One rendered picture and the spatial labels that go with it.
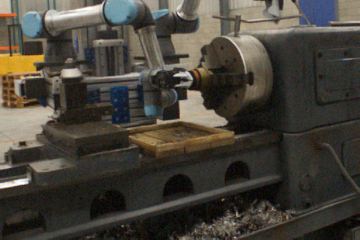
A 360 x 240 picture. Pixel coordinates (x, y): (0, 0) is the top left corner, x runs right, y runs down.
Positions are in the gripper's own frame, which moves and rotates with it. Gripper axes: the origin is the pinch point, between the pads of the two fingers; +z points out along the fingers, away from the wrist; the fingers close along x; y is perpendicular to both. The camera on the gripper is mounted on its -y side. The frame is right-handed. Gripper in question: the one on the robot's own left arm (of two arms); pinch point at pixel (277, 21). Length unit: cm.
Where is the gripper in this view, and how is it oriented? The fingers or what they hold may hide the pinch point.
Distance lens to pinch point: 176.4
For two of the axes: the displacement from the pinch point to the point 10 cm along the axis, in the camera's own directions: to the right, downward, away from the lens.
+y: -8.1, 0.8, -5.8
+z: 1.3, 9.9, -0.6
